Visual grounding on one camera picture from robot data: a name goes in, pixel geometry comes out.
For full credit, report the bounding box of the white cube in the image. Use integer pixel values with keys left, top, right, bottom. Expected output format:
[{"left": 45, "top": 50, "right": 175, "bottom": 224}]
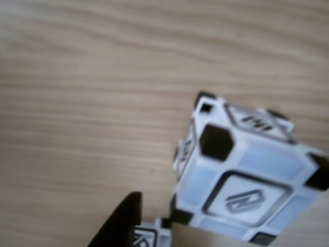
[
  {"left": 133, "top": 218, "right": 172, "bottom": 247},
  {"left": 171, "top": 90, "right": 329, "bottom": 245}
]

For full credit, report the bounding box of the white cube, X-shaped symbol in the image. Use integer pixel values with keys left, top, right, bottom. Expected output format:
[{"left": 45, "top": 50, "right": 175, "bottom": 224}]
[{"left": 133, "top": 218, "right": 172, "bottom": 247}]

